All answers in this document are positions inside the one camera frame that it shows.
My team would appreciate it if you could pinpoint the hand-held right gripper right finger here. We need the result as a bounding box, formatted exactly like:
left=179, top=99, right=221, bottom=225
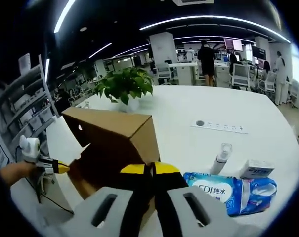
left=152, top=161, right=262, bottom=237

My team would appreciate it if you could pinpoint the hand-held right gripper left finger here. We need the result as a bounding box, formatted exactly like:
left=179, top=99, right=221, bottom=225
left=57, top=162, right=154, bottom=237

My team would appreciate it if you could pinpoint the blue wet wipes pack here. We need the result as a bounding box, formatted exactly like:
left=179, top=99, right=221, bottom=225
left=182, top=171, right=244, bottom=218

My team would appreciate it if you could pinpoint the brown cardboard shoe box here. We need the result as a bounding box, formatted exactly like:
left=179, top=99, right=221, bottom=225
left=61, top=107, right=162, bottom=223

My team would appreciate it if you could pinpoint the white tube with clear cap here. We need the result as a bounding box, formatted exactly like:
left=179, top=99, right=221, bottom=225
left=210, top=142, right=233, bottom=175

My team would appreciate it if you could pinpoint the white printed carton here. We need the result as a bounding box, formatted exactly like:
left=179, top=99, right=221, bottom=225
left=239, top=159, right=275, bottom=180

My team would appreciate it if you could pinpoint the person's left hand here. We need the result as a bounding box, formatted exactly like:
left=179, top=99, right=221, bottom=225
left=19, top=161, right=40, bottom=176

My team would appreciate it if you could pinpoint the white desk socket panel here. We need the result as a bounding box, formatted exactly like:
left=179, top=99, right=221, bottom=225
left=190, top=119, right=249, bottom=135

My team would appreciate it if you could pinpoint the green plant in white pot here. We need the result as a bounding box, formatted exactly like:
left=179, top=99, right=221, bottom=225
left=94, top=66, right=154, bottom=112

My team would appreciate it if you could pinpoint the ceiling light strip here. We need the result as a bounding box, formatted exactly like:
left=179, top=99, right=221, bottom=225
left=53, top=0, right=78, bottom=34
left=88, top=42, right=113, bottom=59

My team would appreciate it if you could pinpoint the white office chair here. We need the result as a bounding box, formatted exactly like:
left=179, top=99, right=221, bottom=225
left=258, top=71, right=276, bottom=96
left=156, top=62, right=171, bottom=85
left=231, top=63, right=251, bottom=87

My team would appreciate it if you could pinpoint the long curved ceiling light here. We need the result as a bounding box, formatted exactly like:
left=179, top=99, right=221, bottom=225
left=138, top=15, right=293, bottom=43

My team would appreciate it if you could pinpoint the ceiling air conditioner vent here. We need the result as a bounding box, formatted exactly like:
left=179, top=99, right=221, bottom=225
left=172, top=0, right=214, bottom=5

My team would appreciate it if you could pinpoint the black cable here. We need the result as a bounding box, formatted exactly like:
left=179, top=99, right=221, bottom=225
left=14, top=145, right=75, bottom=216

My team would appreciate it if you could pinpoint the pink wall monitor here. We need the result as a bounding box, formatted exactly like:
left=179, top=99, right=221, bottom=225
left=223, top=38, right=243, bottom=52

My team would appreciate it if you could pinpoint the dark wall monitor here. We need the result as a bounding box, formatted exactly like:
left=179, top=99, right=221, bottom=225
left=252, top=45, right=267, bottom=60

